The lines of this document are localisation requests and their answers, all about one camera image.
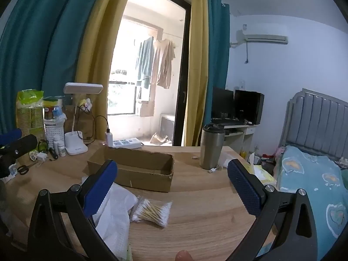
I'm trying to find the dark door frame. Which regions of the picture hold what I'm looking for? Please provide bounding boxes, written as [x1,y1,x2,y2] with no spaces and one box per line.
[174,1,192,146]

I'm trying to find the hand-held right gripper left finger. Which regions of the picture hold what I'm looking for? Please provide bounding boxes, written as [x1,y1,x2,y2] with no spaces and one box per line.
[27,159,120,261]

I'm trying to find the brown cardboard box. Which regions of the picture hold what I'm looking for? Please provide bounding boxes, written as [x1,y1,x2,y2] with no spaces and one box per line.
[87,147,174,193]

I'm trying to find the hanging beige shirt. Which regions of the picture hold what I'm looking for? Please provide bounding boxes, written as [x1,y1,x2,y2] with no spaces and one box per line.
[151,38,176,90]

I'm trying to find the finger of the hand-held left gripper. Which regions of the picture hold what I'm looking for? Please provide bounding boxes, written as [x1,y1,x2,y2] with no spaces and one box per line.
[0,129,22,145]
[0,134,38,159]

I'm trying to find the wide yellow curtain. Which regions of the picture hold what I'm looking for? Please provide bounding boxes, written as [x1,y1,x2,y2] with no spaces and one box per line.
[75,0,136,140]

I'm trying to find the black keyboard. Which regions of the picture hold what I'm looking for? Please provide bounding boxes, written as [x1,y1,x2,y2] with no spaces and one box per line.
[211,118,246,127]

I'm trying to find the teal printed blanket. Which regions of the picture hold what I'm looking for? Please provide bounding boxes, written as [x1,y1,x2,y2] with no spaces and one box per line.
[273,145,348,261]

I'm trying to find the white computer desk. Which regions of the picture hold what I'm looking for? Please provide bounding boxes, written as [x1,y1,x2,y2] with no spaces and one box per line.
[211,124,259,156]

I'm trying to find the stainless steel tumbler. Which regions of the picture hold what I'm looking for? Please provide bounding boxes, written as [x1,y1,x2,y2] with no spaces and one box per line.
[199,124,226,170]

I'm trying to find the white balcony appliance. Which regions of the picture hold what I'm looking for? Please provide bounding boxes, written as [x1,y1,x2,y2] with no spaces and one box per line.
[160,114,176,140]

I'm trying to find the black monitor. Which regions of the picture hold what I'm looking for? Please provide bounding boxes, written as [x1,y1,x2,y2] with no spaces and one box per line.
[211,87,235,120]

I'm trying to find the black charging cable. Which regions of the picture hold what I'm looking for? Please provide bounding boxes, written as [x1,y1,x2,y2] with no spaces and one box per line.
[75,105,109,144]

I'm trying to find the narrow yellow curtain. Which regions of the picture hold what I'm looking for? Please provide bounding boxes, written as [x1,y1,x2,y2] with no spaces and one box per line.
[183,0,210,147]

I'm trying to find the white waffle cloth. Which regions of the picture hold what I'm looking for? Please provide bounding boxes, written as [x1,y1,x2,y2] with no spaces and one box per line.
[82,177,138,261]

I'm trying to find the cardboard sheet at window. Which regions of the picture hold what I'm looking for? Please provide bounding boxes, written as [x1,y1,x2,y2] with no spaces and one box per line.
[140,102,159,117]

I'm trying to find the hanging teal shirt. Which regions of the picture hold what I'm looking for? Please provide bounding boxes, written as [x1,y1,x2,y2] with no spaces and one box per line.
[135,37,155,89]

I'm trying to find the wide teal curtain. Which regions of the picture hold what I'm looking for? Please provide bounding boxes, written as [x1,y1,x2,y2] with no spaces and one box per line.
[0,0,109,138]

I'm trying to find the grey padded headboard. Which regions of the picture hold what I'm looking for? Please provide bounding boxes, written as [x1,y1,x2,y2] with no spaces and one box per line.
[280,88,348,166]

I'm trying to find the white plug adapter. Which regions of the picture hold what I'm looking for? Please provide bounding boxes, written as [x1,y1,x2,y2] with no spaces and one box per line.
[30,151,48,163]

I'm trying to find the bag of cotton swabs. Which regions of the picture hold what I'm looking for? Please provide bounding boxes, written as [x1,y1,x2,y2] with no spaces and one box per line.
[130,196,173,227]

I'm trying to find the white air conditioner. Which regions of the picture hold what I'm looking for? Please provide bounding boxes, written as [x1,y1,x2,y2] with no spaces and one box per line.
[231,29,289,45]

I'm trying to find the black computer case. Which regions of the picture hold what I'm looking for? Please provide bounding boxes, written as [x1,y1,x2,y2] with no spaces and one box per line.
[234,90,265,125]

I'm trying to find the torn cardboard box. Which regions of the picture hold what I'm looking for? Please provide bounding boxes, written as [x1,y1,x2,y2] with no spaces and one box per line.
[149,132,173,145]

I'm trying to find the white desk lamp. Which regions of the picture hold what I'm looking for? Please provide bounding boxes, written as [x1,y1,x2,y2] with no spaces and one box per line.
[63,83,104,155]

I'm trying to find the yellow tissue pack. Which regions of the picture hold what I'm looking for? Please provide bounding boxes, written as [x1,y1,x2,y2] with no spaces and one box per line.
[246,152,277,186]

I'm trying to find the white perforated basket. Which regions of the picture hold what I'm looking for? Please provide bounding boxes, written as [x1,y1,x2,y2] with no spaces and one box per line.
[44,124,66,149]

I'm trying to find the small white bottles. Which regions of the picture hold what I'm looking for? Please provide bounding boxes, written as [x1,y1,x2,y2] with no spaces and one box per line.
[54,134,66,157]

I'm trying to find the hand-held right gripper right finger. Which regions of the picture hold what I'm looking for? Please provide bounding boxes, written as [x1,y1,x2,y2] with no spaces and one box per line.
[227,159,318,261]

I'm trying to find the blue cap bottle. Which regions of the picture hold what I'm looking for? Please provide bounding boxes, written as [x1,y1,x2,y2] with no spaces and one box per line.
[53,107,66,122]

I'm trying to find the brown paper bag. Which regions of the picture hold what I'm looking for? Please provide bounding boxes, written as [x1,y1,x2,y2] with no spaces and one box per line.
[64,105,95,142]

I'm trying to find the green packet of paper cups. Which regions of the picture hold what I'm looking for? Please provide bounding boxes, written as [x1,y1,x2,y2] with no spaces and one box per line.
[16,89,45,139]

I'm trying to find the narrow teal curtain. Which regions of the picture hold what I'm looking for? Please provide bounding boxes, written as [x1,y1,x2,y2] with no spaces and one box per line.
[205,0,231,128]

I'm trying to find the white power strip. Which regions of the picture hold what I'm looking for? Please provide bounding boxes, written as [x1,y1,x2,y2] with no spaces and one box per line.
[111,139,142,149]

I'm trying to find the small yellow pink plush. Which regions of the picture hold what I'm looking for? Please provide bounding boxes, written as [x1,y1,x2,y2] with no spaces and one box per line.
[79,98,92,112]

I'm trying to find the clear plastic bag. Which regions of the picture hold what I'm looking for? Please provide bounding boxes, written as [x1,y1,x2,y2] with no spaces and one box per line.
[219,152,245,169]

